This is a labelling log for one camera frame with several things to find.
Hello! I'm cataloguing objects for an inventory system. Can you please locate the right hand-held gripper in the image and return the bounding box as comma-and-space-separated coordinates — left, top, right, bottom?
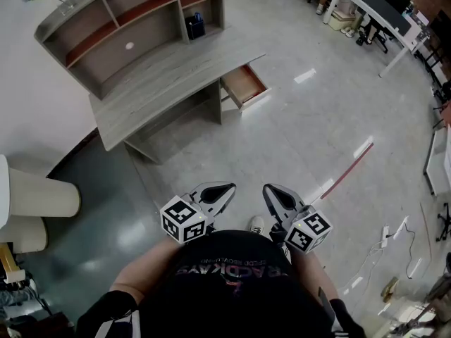
262, 183, 334, 255

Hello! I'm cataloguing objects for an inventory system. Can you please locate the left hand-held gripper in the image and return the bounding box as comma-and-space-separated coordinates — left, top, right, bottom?
160, 181, 237, 244

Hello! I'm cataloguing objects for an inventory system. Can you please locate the wooden drawer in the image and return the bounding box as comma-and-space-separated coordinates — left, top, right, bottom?
220, 63, 272, 114

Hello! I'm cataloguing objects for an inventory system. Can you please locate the person's left forearm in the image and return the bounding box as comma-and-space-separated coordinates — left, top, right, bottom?
109, 239, 186, 294

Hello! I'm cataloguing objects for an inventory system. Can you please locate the person's right forearm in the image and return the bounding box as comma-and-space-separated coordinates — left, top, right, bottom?
292, 248, 341, 302

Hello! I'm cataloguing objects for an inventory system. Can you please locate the grey wooden desk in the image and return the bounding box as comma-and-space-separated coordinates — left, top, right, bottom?
87, 23, 268, 165

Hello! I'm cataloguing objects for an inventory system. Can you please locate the white long office table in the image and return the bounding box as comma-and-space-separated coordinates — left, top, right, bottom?
348, 0, 424, 79

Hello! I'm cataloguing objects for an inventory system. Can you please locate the black desk divider panel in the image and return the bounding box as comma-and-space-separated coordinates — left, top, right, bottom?
354, 0, 412, 35

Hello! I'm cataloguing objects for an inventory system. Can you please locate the person's white shoe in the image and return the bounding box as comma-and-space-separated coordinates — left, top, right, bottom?
248, 215, 266, 234

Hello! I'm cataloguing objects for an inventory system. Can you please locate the red floor tape strip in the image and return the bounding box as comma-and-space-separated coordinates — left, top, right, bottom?
319, 142, 375, 201

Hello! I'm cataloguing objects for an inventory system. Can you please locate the person's black t-shirt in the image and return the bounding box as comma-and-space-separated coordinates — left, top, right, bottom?
75, 229, 367, 338

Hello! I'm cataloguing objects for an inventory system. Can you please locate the black office chair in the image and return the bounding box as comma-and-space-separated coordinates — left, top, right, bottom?
435, 204, 451, 243
355, 23, 388, 54

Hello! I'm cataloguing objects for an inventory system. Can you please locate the black pen holder box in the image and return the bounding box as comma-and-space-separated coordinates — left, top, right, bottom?
185, 12, 206, 41

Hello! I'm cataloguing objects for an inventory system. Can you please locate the black tripod stand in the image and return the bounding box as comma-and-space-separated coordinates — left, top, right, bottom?
387, 265, 451, 338

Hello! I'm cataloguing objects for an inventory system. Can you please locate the white cylindrical stand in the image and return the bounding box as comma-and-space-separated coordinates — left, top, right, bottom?
0, 216, 49, 253
7, 167, 82, 218

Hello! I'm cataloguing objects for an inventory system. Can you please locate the grey wooden hutch shelf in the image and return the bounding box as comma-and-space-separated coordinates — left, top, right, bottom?
34, 0, 226, 101

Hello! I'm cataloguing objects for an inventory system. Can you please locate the cream storage bin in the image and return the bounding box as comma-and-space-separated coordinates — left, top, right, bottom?
329, 8, 357, 32

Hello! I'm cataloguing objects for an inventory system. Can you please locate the white round tabletop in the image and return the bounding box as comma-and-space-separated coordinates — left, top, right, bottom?
0, 153, 11, 230

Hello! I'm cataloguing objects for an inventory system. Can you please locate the dark cluttered workbench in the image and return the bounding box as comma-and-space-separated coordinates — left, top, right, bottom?
0, 269, 75, 338

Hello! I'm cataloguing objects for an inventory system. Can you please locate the white floor cable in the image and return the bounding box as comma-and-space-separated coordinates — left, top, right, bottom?
338, 220, 424, 295

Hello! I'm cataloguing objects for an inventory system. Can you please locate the white table with dark frame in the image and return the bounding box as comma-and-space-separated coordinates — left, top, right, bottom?
422, 125, 451, 197

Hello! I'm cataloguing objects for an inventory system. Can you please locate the black metal frame rack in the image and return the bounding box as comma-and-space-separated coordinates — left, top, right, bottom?
414, 8, 451, 101

